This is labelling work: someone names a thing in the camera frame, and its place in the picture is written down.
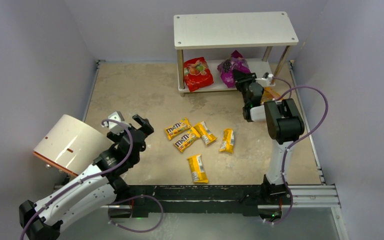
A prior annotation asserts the purple candy bag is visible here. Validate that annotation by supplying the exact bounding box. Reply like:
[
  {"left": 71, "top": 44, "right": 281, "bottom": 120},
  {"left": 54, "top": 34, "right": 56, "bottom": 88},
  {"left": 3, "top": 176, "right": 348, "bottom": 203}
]
[{"left": 217, "top": 50, "right": 251, "bottom": 88}]

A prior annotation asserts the red candy bag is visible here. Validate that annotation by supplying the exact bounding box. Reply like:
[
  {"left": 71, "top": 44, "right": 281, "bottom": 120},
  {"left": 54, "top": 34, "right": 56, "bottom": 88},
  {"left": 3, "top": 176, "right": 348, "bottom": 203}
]
[{"left": 183, "top": 57, "right": 214, "bottom": 92}]

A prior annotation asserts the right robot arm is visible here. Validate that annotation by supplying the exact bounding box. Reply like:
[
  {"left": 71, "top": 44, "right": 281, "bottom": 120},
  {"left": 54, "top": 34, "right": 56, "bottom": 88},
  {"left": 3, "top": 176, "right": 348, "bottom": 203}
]
[{"left": 232, "top": 69, "right": 305, "bottom": 198}]

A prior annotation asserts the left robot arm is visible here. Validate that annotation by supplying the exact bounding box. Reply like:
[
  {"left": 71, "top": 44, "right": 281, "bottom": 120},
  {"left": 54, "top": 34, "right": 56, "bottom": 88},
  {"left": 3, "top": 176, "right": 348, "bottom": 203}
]
[{"left": 19, "top": 111, "right": 154, "bottom": 240}]

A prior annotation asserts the orange candy bag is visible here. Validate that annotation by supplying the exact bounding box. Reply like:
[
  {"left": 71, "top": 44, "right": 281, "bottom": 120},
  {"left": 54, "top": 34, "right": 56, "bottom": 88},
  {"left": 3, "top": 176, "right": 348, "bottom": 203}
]
[{"left": 260, "top": 87, "right": 282, "bottom": 104}]

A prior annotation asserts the yellow candy bag back-side middle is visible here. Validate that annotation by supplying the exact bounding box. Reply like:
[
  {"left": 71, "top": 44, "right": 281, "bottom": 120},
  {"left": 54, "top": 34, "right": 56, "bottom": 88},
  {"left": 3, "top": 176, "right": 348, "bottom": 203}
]
[{"left": 194, "top": 121, "right": 217, "bottom": 146}]

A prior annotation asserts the white two-tier shelf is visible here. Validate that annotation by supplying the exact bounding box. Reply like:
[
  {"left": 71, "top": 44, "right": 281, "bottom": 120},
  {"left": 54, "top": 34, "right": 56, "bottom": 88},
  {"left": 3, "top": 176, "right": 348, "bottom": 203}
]
[{"left": 173, "top": 11, "right": 299, "bottom": 97}]

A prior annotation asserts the yellow candy bag right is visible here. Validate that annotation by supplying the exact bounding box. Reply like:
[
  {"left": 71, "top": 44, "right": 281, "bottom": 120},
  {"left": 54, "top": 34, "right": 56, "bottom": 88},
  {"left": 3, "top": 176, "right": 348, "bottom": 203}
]
[{"left": 219, "top": 128, "right": 235, "bottom": 154}]

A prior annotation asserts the yellow candy bag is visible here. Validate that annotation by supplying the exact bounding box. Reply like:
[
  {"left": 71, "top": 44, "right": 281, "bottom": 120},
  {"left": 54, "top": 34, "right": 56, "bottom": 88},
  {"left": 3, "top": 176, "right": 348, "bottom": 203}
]
[
  {"left": 219, "top": 128, "right": 235, "bottom": 154},
  {"left": 187, "top": 154, "right": 209, "bottom": 184}
]

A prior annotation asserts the yellow candy bag front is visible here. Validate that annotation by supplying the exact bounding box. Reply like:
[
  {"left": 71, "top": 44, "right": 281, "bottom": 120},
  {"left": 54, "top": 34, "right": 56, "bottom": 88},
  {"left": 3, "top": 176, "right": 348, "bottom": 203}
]
[{"left": 187, "top": 154, "right": 209, "bottom": 184}]

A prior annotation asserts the yellow M&M bag upper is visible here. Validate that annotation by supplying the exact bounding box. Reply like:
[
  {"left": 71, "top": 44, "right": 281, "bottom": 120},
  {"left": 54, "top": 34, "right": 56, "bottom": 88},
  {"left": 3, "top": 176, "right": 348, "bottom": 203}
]
[{"left": 165, "top": 117, "right": 192, "bottom": 140}]

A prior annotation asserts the yellow m&m bag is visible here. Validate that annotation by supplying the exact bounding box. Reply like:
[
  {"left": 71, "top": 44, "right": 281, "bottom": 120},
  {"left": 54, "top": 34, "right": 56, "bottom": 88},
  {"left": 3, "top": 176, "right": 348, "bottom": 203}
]
[
  {"left": 173, "top": 127, "right": 201, "bottom": 153},
  {"left": 165, "top": 117, "right": 192, "bottom": 140}
]

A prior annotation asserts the yellow M&M bag lower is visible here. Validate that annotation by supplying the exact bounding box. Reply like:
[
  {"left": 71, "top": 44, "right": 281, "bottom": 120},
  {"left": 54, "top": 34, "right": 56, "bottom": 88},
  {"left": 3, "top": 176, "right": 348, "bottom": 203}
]
[{"left": 173, "top": 127, "right": 201, "bottom": 153}]

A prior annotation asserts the white cylindrical container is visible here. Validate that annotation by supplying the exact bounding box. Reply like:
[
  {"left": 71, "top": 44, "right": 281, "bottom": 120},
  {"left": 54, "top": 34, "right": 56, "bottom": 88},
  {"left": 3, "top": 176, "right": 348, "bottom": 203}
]
[{"left": 33, "top": 114, "right": 114, "bottom": 176}]

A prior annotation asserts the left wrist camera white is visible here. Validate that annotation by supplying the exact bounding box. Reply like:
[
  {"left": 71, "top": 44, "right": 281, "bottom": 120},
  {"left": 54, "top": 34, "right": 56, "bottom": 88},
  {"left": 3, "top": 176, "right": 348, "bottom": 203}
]
[{"left": 101, "top": 111, "right": 127, "bottom": 135}]

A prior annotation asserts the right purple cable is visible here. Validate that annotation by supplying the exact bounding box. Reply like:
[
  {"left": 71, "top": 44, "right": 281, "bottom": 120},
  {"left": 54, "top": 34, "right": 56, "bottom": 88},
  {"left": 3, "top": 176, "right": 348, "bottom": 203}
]
[{"left": 263, "top": 76, "right": 329, "bottom": 226}]

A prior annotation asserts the purple cable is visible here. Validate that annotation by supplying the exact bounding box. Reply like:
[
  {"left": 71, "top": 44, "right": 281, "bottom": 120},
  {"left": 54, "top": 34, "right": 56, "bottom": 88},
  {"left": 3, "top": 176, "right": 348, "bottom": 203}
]
[
  {"left": 19, "top": 118, "right": 165, "bottom": 240},
  {"left": 263, "top": 76, "right": 329, "bottom": 226}
]

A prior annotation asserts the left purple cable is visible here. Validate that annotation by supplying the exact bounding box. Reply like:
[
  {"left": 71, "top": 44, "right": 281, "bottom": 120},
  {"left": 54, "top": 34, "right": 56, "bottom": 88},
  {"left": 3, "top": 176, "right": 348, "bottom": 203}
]
[{"left": 19, "top": 118, "right": 165, "bottom": 240}]

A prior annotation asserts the black base frame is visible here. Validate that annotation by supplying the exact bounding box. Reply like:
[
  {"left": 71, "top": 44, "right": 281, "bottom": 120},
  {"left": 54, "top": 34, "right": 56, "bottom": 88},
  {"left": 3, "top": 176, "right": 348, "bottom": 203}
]
[{"left": 115, "top": 184, "right": 292, "bottom": 219}]

